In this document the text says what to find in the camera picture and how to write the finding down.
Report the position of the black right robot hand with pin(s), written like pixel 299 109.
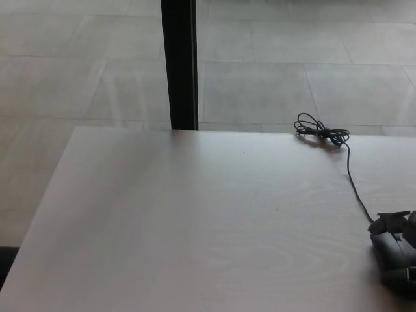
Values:
pixel 388 221

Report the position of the black computer mouse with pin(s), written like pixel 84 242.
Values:
pixel 391 252

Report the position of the black vertical frame post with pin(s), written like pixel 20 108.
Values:
pixel 178 65

